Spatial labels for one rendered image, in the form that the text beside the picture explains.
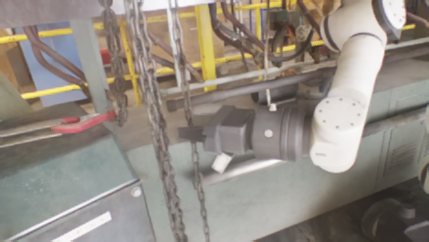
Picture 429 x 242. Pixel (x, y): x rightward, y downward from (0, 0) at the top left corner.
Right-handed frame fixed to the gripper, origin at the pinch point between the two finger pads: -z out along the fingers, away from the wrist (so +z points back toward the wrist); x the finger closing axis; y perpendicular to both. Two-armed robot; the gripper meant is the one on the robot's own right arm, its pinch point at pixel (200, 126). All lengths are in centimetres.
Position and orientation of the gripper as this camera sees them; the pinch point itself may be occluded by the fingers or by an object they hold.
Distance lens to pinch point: 51.8
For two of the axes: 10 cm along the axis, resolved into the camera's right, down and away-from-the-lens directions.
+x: 3.6, -4.2, 8.3
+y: -1.0, -9.1, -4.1
